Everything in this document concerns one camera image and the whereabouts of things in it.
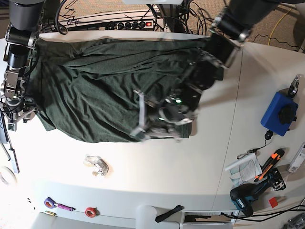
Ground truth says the white paper manual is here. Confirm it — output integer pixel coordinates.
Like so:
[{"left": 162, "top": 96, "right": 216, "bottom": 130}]
[{"left": 224, "top": 153, "right": 262, "bottom": 187}]

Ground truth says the silver carabiner clip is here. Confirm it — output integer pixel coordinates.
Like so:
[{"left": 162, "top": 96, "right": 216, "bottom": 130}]
[{"left": 237, "top": 148, "right": 258, "bottom": 160}]

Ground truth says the red tape roll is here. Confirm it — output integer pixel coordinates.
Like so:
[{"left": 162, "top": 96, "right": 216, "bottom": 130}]
[{"left": 85, "top": 207, "right": 97, "bottom": 218}]

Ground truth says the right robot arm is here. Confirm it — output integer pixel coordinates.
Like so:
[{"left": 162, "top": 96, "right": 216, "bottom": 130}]
[{"left": 0, "top": 0, "right": 65, "bottom": 131}]

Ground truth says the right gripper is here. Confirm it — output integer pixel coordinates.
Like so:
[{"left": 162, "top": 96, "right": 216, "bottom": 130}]
[{"left": 0, "top": 102, "right": 38, "bottom": 132}]

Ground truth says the brass small cylinder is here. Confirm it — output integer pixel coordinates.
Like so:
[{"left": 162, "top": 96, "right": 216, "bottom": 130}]
[{"left": 45, "top": 211, "right": 57, "bottom": 217}]

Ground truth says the orange black utility knife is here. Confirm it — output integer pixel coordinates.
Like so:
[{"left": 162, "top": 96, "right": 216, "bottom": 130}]
[{"left": 254, "top": 148, "right": 285, "bottom": 182}]

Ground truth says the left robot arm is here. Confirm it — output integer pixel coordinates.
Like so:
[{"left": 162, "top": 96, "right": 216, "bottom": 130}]
[{"left": 130, "top": 0, "right": 280, "bottom": 141}]

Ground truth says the black power strip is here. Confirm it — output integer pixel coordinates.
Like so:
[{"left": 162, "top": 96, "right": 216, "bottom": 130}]
[{"left": 105, "top": 21, "right": 155, "bottom": 31}]

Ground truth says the yellow cable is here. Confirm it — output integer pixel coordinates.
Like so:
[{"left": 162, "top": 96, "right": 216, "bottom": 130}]
[{"left": 267, "top": 8, "right": 293, "bottom": 46}]

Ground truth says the metal clamp tool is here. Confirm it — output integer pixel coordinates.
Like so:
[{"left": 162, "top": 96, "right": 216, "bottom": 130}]
[{"left": 287, "top": 75, "right": 300, "bottom": 98}]

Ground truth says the dark green t-shirt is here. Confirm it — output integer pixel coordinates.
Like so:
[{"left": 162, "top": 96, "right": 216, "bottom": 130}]
[{"left": 25, "top": 35, "right": 215, "bottom": 144}]

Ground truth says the purple tape roll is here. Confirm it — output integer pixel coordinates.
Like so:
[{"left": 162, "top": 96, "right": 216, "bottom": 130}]
[{"left": 44, "top": 197, "right": 56, "bottom": 209}]

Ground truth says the blue plastic box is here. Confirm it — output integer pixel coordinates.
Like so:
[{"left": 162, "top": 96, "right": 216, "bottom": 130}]
[{"left": 261, "top": 92, "right": 298, "bottom": 136}]

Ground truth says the white tape roll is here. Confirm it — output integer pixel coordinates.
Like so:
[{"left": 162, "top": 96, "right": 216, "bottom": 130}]
[{"left": 0, "top": 166, "right": 17, "bottom": 186}]

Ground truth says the black strap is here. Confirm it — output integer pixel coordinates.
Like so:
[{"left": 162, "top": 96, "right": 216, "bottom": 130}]
[{"left": 155, "top": 205, "right": 183, "bottom": 223}]

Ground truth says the red square sticker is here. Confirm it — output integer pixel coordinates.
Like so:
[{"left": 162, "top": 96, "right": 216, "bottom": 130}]
[{"left": 269, "top": 197, "right": 278, "bottom": 208}]

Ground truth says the black cordless drill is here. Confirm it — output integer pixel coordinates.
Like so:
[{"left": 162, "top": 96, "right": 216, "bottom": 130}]
[{"left": 230, "top": 168, "right": 286, "bottom": 217}]

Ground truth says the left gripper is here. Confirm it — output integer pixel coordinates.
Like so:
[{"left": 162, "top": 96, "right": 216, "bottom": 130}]
[{"left": 130, "top": 90, "right": 198, "bottom": 141}]

